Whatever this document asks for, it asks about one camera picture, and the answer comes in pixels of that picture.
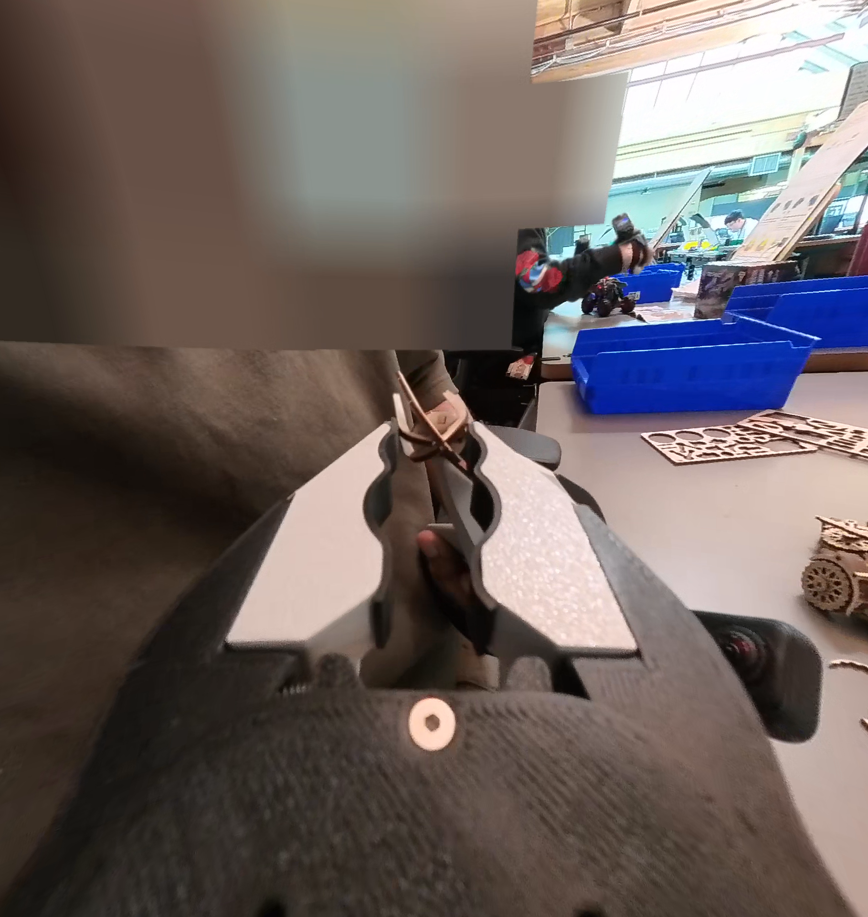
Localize brown cardboard panel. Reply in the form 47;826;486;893
733;92;868;264

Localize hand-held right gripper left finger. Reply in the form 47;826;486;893
225;420;402;651

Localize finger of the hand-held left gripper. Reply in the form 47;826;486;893
425;456;481;554

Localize dark printed box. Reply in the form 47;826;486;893
693;260;802;320

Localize person's left hand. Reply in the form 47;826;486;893
416;529;474;618

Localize black chair armrest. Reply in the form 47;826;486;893
487;424;561;471

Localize red black toy car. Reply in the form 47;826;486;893
581;277;640;318

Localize blue plastic bin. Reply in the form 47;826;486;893
570;314;822;416
722;274;868;351
612;262;687;305

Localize wooden sidecar model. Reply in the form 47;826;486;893
801;552;868;640

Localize wooden puzzle sheet round holes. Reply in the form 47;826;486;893
640;421;819;468

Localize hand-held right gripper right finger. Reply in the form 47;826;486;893
467;420;640;658

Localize small wooden model part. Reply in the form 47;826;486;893
393;371;476;468

